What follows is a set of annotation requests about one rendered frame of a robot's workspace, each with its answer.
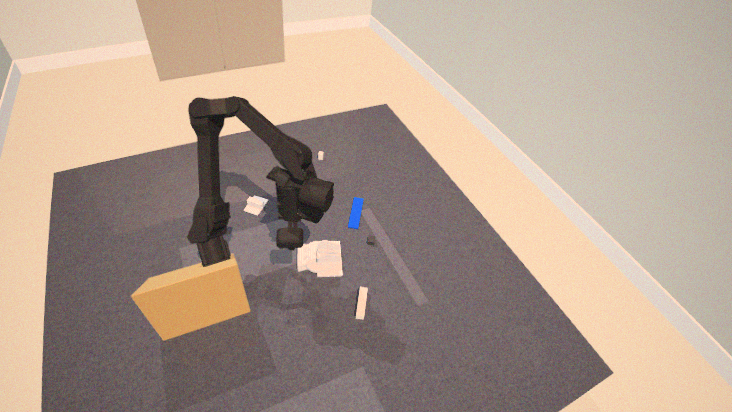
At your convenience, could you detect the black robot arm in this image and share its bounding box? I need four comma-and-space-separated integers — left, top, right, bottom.
187, 96, 334, 267

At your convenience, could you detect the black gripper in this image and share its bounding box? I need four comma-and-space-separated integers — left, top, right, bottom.
276, 198, 303, 251

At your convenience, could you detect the blue flat bar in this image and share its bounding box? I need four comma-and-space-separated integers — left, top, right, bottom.
348, 197, 364, 229

